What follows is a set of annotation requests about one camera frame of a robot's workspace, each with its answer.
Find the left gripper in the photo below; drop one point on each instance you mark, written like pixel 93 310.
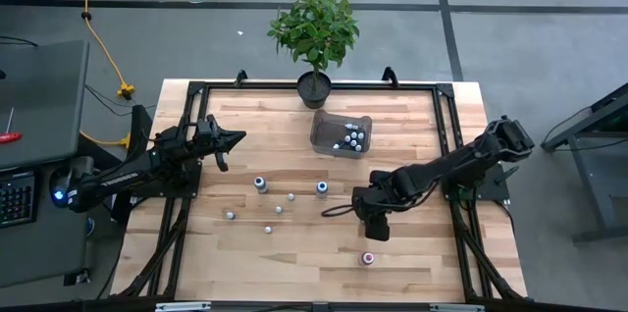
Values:
pixel 205 140

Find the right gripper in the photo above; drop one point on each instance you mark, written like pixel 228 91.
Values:
pixel 378 228

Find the large red food colouring bottle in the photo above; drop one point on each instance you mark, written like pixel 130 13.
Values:
pixel 366 258

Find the large black food colouring bottle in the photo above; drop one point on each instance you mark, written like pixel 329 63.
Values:
pixel 260 184

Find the small white ball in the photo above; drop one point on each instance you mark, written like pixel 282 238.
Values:
pixel 278 209

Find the small yellow-green dropper bottle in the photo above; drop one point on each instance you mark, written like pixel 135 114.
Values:
pixel 353 127

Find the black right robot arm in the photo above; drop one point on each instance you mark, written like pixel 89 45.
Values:
pixel 456 160

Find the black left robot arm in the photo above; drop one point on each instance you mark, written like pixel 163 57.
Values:
pixel 118 179

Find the large blue food colouring bottle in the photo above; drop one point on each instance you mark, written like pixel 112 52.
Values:
pixel 322 188

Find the grey translucent plastic bin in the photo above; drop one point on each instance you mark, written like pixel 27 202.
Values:
pixel 326 130

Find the silver aluminium bar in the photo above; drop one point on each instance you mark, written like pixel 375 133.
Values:
pixel 181 306
pixel 456 308

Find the green potted plant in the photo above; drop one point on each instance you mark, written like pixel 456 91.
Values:
pixel 314 32

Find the black computer mouse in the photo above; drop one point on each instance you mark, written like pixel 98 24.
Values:
pixel 63 187

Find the grey side desk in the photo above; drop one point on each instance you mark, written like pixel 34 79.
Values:
pixel 44 253

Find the backlit black keyboard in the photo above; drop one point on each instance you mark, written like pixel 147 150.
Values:
pixel 17 199

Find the black aluminium table frame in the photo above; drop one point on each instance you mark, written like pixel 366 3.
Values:
pixel 392 86

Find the dark metal desk frame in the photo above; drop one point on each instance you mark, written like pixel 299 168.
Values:
pixel 589 194

